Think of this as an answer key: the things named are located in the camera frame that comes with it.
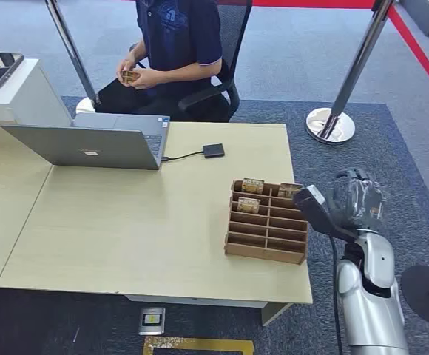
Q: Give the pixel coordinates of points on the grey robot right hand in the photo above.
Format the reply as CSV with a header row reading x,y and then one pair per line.
x,y
362,198

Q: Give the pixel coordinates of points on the person's left hand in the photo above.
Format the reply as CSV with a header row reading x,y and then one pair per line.
x,y
148,78

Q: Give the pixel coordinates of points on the person's right hand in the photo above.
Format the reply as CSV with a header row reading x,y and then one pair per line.
x,y
123,68

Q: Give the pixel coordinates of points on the brown hotel card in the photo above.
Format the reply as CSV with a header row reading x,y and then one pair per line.
x,y
252,186
129,76
248,205
288,190

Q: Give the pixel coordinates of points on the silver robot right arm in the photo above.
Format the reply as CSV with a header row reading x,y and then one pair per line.
x,y
370,313

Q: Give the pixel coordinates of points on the person's left forearm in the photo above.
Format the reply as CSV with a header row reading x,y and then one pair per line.
x,y
188,71

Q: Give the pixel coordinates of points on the person's right forearm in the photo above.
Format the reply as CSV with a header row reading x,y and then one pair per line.
x,y
140,51

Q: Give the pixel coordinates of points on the person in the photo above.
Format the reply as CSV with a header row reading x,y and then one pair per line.
x,y
177,39

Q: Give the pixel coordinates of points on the brown wooden card holder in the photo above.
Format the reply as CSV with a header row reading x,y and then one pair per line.
x,y
266,251

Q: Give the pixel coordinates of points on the dark blue rug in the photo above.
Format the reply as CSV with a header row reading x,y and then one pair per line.
x,y
384,157

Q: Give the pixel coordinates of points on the grey laptop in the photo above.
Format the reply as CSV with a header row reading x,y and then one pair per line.
x,y
88,147

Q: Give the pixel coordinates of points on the black external drive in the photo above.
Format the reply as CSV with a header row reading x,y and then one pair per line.
x,y
214,151

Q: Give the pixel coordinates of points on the black office chair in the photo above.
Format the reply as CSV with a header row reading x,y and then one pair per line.
x,y
232,29

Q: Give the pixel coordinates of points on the black round floor base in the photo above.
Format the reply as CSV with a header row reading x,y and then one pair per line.
x,y
421,294

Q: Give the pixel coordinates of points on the white cabinet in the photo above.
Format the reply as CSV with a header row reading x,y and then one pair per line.
x,y
26,98

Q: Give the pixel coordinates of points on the red barrier belt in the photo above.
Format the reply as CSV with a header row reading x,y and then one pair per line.
x,y
417,51
310,3

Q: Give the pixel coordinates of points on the beige desk leg panel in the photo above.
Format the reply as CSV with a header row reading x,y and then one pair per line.
x,y
273,313

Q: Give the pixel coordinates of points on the dark platform with light strip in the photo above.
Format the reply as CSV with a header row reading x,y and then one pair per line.
x,y
421,17

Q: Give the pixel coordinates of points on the silver floor socket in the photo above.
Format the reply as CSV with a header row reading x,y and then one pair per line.
x,y
151,321

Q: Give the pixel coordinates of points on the yellow floor tape marker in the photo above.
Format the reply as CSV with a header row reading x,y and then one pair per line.
x,y
199,344

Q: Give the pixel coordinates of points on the chrome stanchion post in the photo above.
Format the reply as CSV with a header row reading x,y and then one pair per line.
x,y
359,59
72,49

